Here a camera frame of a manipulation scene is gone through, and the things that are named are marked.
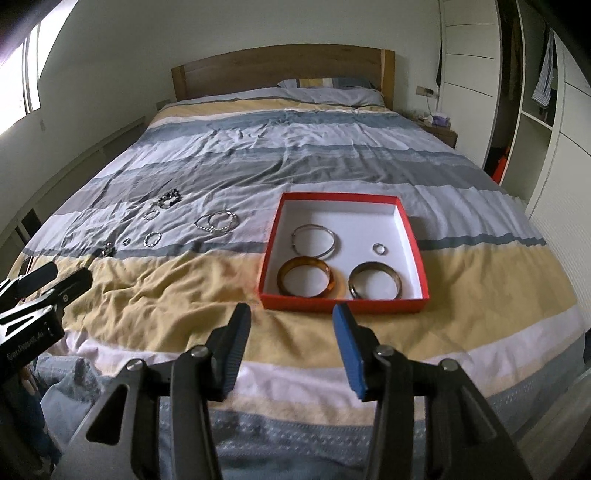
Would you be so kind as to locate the person's blue jeans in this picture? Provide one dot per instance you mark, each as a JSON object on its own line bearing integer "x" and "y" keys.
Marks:
{"x": 69, "y": 383}

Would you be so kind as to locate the window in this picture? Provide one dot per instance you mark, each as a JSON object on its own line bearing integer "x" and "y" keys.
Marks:
{"x": 18, "y": 87}

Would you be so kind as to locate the purple tissue box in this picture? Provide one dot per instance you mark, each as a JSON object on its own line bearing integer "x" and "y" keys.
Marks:
{"x": 441, "y": 121}

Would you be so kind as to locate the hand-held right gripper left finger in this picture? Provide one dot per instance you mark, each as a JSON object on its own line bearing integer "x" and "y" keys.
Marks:
{"x": 234, "y": 339}

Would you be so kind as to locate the hanging striped shirt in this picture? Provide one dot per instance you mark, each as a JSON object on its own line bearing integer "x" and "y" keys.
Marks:
{"x": 544, "y": 78}

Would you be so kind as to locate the striped pillow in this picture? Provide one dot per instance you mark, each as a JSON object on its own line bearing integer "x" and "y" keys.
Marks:
{"x": 332, "y": 94}

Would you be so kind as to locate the wooden headboard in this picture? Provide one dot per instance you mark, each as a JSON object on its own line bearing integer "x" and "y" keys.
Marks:
{"x": 286, "y": 64}

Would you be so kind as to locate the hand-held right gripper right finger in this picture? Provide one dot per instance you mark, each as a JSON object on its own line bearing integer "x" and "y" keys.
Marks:
{"x": 348, "y": 350}

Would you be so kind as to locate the red jewelry box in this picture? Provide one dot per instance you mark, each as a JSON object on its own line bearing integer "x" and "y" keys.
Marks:
{"x": 351, "y": 221}

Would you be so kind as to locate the wooden nightstand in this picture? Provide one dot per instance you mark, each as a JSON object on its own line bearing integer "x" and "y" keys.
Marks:
{"x": 438, "y": 134}

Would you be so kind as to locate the white wardrobe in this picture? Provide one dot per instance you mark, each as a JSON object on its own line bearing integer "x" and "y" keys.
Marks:
{"x": 471, "y": 69}

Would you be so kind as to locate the dark metal bangle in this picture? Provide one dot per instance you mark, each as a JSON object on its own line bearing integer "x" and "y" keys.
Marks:
{"x": 353, "y": 277}

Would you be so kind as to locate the thin silver bangle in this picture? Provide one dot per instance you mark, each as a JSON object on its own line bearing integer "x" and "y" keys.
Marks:
{"x": 336, "y": 249}
{"x": 294, "y": 235}

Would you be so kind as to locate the orange object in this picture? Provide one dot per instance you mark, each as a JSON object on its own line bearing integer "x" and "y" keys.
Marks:
{"x": 499, "y": 166}

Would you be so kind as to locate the amber bangle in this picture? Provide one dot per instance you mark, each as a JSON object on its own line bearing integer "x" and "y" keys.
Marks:
{"x": 332, "y": 281}

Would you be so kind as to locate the silver wrist watch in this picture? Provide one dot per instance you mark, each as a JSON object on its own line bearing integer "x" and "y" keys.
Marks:
{"x": 107, "y": 250}

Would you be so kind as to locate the striped duvet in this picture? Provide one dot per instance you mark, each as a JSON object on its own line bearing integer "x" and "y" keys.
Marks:
{"x": 277, "y": 152}

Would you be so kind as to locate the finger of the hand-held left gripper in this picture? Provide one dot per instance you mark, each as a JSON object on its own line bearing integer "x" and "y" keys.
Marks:
{"x": 39, "y": 273}
{"x": 74, "y": 281}

